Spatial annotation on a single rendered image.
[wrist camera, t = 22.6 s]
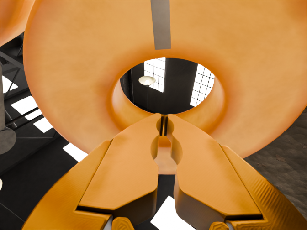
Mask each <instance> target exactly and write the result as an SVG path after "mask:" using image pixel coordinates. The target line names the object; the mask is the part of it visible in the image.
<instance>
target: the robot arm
mask: <svg viewBox="0 0 307 230"><path fill-rule="evenodd" d="M163 127H164V136H166V137H167V138H168V139H169V140H170V142H171V150H170V157H171V158H172V159H173V160H174V161H175V163H176V164H177V168H176V175H175V185H174V201H175V211H176V214H177V215H178V217H179V218H181V219H182V220H183V221H185V222H186V223H188V224H190V225H191V226H193V227H195V228H196V230H307V220H306V219H305V218H304V217H303V215H302V214H301V213H300V212H299V211H298V209H297V208H296V207H295V206H294V205H293V204H292V203H291V202H290V200H289V199H288V198H287V197H286V196H285V195H284V194H283V193H282V192H281V191H280V190H278V189H277V188H276V187H275V186H274V185H273V184H272V183H271V182H269V181H268V180H267V179H266V178H265V177H263V176H262V175H261V174H260V173H259V172H258V171H256V170H255V169H254V168H253V167H252V166H250V165H249V164H248V163H247V162H246V161H245V160H244V159H242V158H241V157H240V156H239V155H238V154H237V153H235V152H234V151H233V150H232V149H231V148H229V147H228V146H221V145H220V144H219V143H218V142H216V141H215V140H214V139H213V138H212V137H210V136H209V135H208V134H207V133H205V132H204V131H202V130H201V129H199V128H197V127H195V126H194V125H192V124H190V123H188V122H187V121H185V120H183V119H181V118H179V117H177V116H175V115H174V114H168V115H162V114H160V113H156V114H153V115H151V116H149V117H147V118H145V119H143V120H141V121H139V122H137V123H135V124H133V125H131V126H130V127H128V128H126V129H125V130H123V131H122V132H120V133H119V134H118V135H116V136H115V137H114V138H113V139H112V140H105V141H103V142H102V143H101V144H100V145H99V146H98V147H97V148H95V149H94V150H93V151H92V152H90V153H89V154H88V155H87V156H86V157H84V158H83V159H82V160H81V161H80V162H78V163H77V164H76V165H75V166H74V167H72V168H71V169H70V170H69V171H68V172H66V173H65V174H64V175H63V176H62V177H61V178H60V179H59V180H58V181H57V182H56V183H55V184H54V185H53V186H52V187H51V188H50V189H49V190H48V191H47V192H46V193H45V195H44V196H43V197H42V198H41V200H40V201H39V202H38V203H37V205H36V206H35V208H34V209H33V211H32V212H31V213H30V215H29V216H28V218H27V220H26V221H25V223H24V224H23V226H22V228H21V230H135V229H134V226H137V225H138V224H140V223H142V222H144V221H145V220H147V219H149V218H151V217H152V216H153V215H154V214H155V211H156V201H157V186H158V170H159V167H158V165H157V164H156V162H155V161H154V159H155V158H156V157H157V155H158V141H159V137H160V136H162V134H163Z"/></svg>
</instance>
